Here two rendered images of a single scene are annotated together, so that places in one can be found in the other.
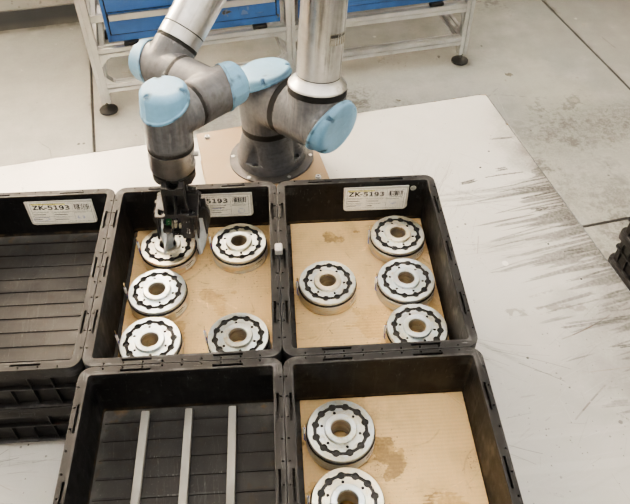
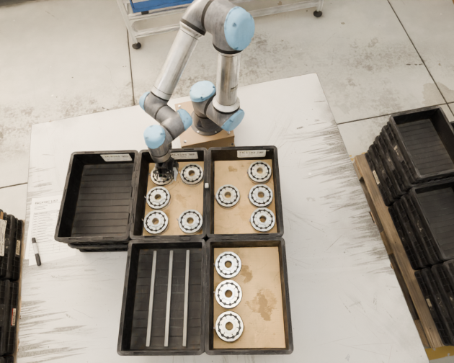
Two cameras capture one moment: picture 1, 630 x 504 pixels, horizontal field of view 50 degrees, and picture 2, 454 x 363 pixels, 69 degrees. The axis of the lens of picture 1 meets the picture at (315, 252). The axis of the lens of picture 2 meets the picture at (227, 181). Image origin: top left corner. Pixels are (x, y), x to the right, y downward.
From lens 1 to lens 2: 0.49 m
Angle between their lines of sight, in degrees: 20
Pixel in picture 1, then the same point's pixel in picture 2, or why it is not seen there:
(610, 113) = (393, 50)
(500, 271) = (307, 178)
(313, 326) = (221, 214)
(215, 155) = not seen: hidden behind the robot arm
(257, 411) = (197, 251)
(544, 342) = (320, 214)
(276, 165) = (210, 127)
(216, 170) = not seen: hidden behind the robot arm
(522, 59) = (352, 12)
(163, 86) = (153, 132)
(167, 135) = (156, 150)
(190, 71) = (166, 116)
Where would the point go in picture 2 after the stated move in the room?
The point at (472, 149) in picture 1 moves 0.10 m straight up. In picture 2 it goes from (304, 108) to (308, 96)
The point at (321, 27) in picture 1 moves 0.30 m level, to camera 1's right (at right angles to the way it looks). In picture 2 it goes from (225, 85) to (305, 86)
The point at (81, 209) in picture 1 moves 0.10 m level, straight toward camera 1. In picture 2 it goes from (125, 157) to (130, 176)
